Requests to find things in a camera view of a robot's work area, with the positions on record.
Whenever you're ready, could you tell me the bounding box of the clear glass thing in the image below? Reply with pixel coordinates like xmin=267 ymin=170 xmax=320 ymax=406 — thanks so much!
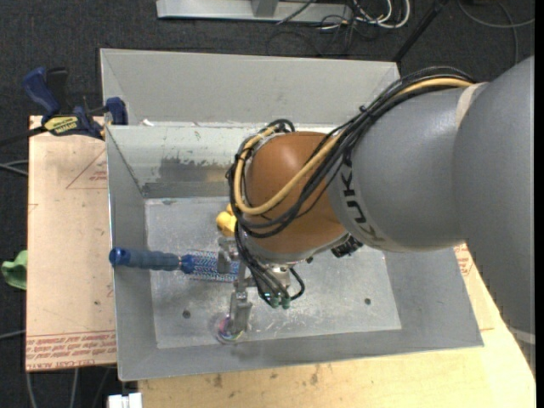
xmin=207 ymin=312 xmax=248 ymax=346

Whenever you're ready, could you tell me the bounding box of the grey metal bin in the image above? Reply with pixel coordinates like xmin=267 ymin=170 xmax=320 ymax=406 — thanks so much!
xmin=99 ymin=48 xmax=485 ymax=383

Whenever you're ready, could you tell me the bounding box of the yellow toy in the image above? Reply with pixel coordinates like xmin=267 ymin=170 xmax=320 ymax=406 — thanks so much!
xmin=215 ymin=203 xmax=239 ymax=238

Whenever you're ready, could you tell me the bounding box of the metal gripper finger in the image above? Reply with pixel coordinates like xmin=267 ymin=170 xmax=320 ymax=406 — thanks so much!
xmin=229 ymin=292 xmax=253 ymax=333
xmin=217 ymin=237 xmax=238 ymax=274

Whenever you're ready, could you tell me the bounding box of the brown cardboard board, red print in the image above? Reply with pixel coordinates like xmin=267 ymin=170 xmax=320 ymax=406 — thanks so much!
xmin=25 ymin=115 xmax=497 ymax=373

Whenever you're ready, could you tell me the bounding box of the blue handled brush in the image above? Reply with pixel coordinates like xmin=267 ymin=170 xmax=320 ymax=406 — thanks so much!
xmin=108 ymin=246 xmax=241 ymax=282

